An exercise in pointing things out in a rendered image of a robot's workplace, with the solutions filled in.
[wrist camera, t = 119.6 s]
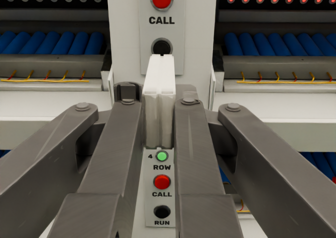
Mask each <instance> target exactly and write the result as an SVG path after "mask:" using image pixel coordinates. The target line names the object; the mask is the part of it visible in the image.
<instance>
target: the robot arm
mask: <svg viewBox="0 0 336 238"><path fill-rule="evenodd" d="M113 93H114V104H113V106H112V109H109V110H104V111H98V106H97V105H95V104H93V103H86V102H83V103H81V102H80V103H78V104H74V105H72V106H70V107H69V108H68V109H66V110H65V111H63V112H62V113H61V114H59V115H58V116H57V117H55V118H54V119H53V120H51V121H50V122H49V123H47V124H46V125H45V126H43V127H42V128H41V129H39V130H38V131H36V132H35V133H34V134H32V135H31V136H30V137H28V138H27V139H26V140H24V141H23V142H22V143H20V144H19V145H18V146H16V147H15V148H13V149H12V150H11V151H9V152H8V153H7V154H5V155H4V156H3V157H1V158H0V238H39V237H40V236H41V234H42V233H43V232H44V231H45V229H46V228H47V227H48V226H49V224H50V223H51V222H52V221H53V219H54V218H55V217H56V218H55V220H54V222H53V224H52V226H51V229H50V231H49V233H48V235H47V237H46V238H132V232H133V225H134V217H135V210H136V203H137V196H138V188H139V181H140V174H141V166H142V159H143V152H144V148H146V150H157V148H161V149H162V150H172V149H173V148H174V159H173V163H174V190H175V238H244V235H243V232H242V228H241V225H240V221H239V217H238V214H237V210H236V207H235V203H234V200H233V197H232V195H230V194H226V193H225V189H224V185H223V181H222V177H221V173H220V169H219V166H220V168H221V169H222V171H223V172H224V174H225V175H226V177H227V178H228V180H229V181H230V183H231V184H232V186H233V187H234V189H235V190H236V192H237V193H238V195H239V196H240V198H241V199H242V200H243V202H244V203H245V205H246V206H247V208H248V209H249V211H250V212H251V214H252V215H253V217H254V218H255V220H256V221H257V223H258V224H259V226H260V227H261V229H262V230H263V232H264V233H265V235H266V236H267V238H336V184H335V183H334V182H333V181H331V180H330V179H329V178H328V177H327V176H326V175H324V174H323V173H322V172H321V171H320V170H319V169H317V168H316V167H315V166H314V165H313V164H312V163H310V162H309V161H308V160H307V159H306V158H305V157H303V156H302V155H301V154H300V153H299V152H298V151H296V150H295V149H294V148H293V147H292V146H291V145H289V144H288V143H287V142H286V141H285V140H284V139H282V138H281V137H280V136H279V135H278V134H277V133H275V132H274V131H273V130H272V129H271V128H270V127H268V126H267V125H266V124H265V123H264V122H263V121H261V120H260V119H259V118H258V117H257V116H256V115H254V114H253V113H252V112H251V111H250V110H249V109H247V108H246V107H245V106H243V105H240V104H238V103H225V104H222V105H220V106H219V108H218V111H212V110H208V109H205V108H204V105H203V103H202V101H201V100H199V97H198V93H197V89H196V87H195V86H194V85H192V84H175V67H174V56H172V54H164V56H161V55H160V54H152V56H150V59H149V64H148V68H147V73H146V77H145V82H144V84H140V83H138V82H134V81H123V82H119V83H116V84H115V85H114V86H113ZM77 189H78V191H77ZM76 191H77V193H75V192H76Z"/></svg>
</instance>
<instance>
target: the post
mask: <svg viewBox="0 0 336 238"><path fill-rule="evenodd" d="M107 1H108V15H109V29H110V43H111V57H112V71H113V85H115V84H117V83H120V82H137V83H140V84H141V85H144V84H145V79H146V74H141V54H140V22H139V0H107ZM215 13H216V0H185V13H184V48H183V75H174V76H175V84H192V85H193V86H195V87H196V90H197V95H198V99H199V100H200V101H202V103H203V107H204V108H205V109H207V110H209V100H210V86H211V71H212V57H213V42H214V27H215ZM131 238H176V227H146V214H145V182H144V152H143V156H142V163H141V171H140V178H139V185H138V192H137V200H136V207H135V214H134V222H133V229H132V236H131Z"/></svg>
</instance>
